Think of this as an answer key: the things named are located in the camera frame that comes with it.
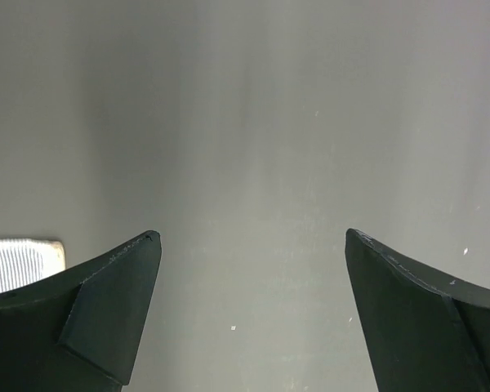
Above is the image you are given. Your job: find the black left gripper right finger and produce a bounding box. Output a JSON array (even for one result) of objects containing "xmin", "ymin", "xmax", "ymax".
[{"xmin": 345, "ymin": 229, "xmax": 490, "ymax": 392}]

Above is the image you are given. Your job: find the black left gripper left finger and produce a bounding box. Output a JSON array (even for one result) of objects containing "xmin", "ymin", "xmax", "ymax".
[{"xmin": 0, "ymin": 230, "xmax": 162, "ymax": 392}]

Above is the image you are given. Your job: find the clear plastic bin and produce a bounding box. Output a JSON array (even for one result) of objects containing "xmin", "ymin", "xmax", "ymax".
[{"xmin": 0, "ymin": 238, "xmax": 66, "ymax": 294}]

